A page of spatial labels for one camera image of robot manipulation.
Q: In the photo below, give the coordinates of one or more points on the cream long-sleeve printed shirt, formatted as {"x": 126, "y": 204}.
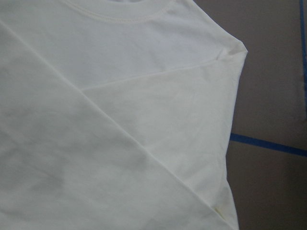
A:
{"x": 115, "y": 115}

